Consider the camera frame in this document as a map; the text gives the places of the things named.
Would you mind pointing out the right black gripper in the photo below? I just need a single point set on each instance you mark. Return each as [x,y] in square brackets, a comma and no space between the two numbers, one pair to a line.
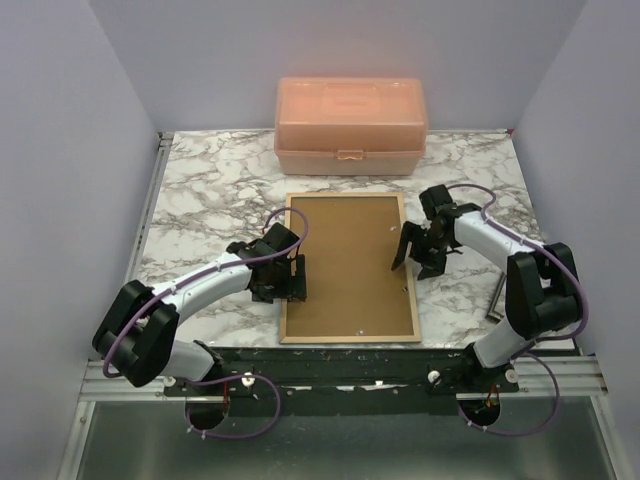
[409,232]

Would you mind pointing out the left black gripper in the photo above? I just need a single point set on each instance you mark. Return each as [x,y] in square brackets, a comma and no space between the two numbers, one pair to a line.
[294,286]

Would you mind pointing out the light wooden picture frame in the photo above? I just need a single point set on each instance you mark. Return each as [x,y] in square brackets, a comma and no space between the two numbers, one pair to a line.
[285,320]

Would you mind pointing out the brown frame backing board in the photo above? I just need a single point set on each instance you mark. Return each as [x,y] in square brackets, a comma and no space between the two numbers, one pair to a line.
[350,265]

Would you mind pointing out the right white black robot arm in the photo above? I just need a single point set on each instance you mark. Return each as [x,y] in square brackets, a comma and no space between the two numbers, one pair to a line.
[543,294]

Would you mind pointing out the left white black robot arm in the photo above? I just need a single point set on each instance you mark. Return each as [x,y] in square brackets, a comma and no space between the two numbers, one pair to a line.
[137,337]

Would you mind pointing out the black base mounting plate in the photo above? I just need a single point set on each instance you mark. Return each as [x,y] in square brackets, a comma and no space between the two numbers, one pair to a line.
[261,382]

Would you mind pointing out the orange translucent plastic box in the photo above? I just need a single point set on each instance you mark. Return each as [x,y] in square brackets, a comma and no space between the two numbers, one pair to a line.
[349,126]

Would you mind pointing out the aluminium rail frame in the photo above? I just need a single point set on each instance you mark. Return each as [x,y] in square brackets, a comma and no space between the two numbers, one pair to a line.
[343,327]

